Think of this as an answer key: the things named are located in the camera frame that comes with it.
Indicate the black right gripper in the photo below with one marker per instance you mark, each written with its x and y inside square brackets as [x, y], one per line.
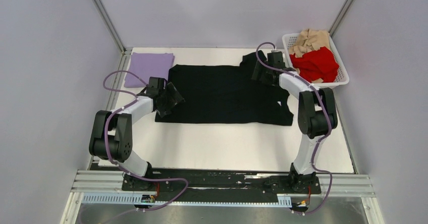
[261, 66]

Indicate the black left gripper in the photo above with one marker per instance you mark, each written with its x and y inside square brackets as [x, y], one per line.
[174, 99]

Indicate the black t shirt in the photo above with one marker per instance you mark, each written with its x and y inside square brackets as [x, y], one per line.
[226, 95]

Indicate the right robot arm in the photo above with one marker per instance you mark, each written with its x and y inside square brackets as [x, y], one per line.
[316, 119]

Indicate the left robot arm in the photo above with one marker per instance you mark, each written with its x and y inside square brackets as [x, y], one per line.
[112, 132]

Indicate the folded purple t shirt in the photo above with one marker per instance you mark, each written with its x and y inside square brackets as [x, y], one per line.
[146, 65]

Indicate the white plastic basket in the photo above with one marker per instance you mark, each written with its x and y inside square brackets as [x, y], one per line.
[342, 77]

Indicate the beige t shirt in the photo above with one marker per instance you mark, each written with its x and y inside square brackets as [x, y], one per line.
[309, 40]

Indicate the red t shirt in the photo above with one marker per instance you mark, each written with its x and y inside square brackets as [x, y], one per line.
[317, 66]

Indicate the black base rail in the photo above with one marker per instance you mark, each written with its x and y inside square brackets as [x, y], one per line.
[208, 186]

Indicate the left aluminium frame post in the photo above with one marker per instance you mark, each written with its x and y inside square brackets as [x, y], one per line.
[109, 25]

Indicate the aluminium frame post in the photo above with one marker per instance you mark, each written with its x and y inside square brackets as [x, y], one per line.
[109, 25]
[340, 16]

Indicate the right aluminium frame post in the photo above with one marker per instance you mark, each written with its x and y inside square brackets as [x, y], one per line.
[340, 16]

